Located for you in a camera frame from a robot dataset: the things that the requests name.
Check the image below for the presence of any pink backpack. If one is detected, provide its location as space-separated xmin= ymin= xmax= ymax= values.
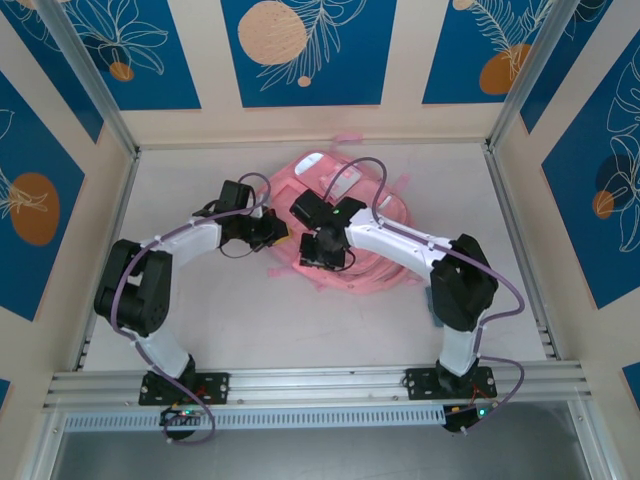
xmin=267 ymin=131 xmax=416 ymax=296

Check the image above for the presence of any dark teal wallet case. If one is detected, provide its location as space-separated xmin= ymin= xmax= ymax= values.
xmin=424 ymin=287 xmax=444 ymax=329

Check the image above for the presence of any left controller circuit board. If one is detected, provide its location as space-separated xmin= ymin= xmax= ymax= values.
xmin=159 ymin=405 xmax=207 ymax=427

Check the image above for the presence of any controller circuit board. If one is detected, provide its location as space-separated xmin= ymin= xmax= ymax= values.
xmin=443 ymin=403 xmax=501 ymax=435
xmin=159 ymin=405 xmax=207 ymax=427

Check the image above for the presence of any right controller circuit board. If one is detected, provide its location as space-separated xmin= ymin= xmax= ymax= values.
xmin=443 ymin=403 xmax=501 ymax=435

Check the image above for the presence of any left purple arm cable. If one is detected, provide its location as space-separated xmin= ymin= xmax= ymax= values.
xmin=112 ymin=172 xmax=274 ymax=445

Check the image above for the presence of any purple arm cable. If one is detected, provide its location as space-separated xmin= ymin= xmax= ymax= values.
xmin=112 ymin=172 xmax=274 ymax=445
xmin=322 ymin=156 xmax=526 ymax=436

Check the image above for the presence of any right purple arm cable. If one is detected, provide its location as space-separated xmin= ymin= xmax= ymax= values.
xmin=322 ymin=156 xmax=526 ymax=436

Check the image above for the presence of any aluminium front rail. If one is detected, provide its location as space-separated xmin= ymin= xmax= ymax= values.
xmin=42 ymin=362 xmax=594 ymax=411

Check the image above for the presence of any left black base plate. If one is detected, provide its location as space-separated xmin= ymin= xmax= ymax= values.
xmin=138 ymin=372 xmax=231 ymax=406

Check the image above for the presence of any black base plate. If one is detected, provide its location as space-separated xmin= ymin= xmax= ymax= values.
xmin=138 ymin=372 xmax=231 ymax=406
xmin=405 ymin=367 xmax=499 ymax=401

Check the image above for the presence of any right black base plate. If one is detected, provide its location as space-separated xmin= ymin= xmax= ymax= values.
xmin=405 ymin=367 xmax=499 ymax=401

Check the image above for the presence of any blue floral wall panel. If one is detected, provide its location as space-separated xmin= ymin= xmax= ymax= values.
xmin=64 ymin=0 xmax=202 ymax=111
xmin=542 ymin=49 xmax=640 ymax=310
xmin=221 ymin=0 xmax=399 ymax=108
xmin=519 ymin=0 xmax=617 ymax=135
xmin=0 ymin=0 xmax=105 ymax=145
xmin=0 ymin=69 xmax=87 ymax=323
xmin=422 ymin=0 xmax=557 ymax=106

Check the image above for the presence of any white slotted cable duct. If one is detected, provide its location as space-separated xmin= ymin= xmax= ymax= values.
xmin=63 ymin=405 xmax=446 ymax=432

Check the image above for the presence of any left aluminium corner post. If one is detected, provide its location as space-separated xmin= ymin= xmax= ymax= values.
xmin=34 ymin=0 xmax=141 ymax=159

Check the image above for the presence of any aluminium corner post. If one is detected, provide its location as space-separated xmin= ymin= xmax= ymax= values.
xmin=485 ymin=0 xmax=576 ymax=151
xmin=34 ymin=0 xmax=141 ymax=159

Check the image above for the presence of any right aluminium corner post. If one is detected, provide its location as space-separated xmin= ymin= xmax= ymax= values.
xmin=485 ymin=0 xmax=576 ymax=151

